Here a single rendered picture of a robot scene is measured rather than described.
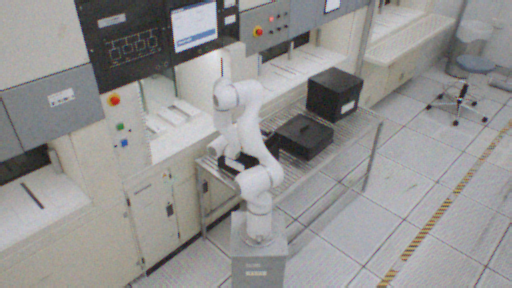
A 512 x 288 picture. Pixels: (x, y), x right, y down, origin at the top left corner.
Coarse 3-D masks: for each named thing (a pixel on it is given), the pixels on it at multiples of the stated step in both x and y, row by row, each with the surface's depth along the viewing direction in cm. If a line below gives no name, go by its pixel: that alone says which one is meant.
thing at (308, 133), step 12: (288, 120) 259; (300, 120) 259; (312, 120) 259; (276, 132) 248; (288, 132) 248; (300, 132) 248; (312, 132) 248; (324, 132) 249; (288, 144) 245; (300, 144) 238; (312, 144) 238; (324, 144) 249; (300, 156) 243; (312, 156) 242
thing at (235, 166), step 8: (272, 152) 228; (224, 160) 228; (232, 160) 223; (240, 160) 219; (248, 160) 215; (256, 160) 214; (224, 168) 232; (232, 168) 227; (240, 168) 223; (248, 168) 219
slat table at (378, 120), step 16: (304, 96) 304; (288, 112) 285; (304, 112) 285; (368, 112) 287; (336, 128) 270; (352, 128) 271; (368, 128) 270; (336, 144) 255; (352, 144) 259; (288, 160) 241; (320, 160) 242; (288, 176) 230; (304, 176) 230; (368, 176) 316; (272, 192) 219; (288, 192) 219; (272, 208) 212
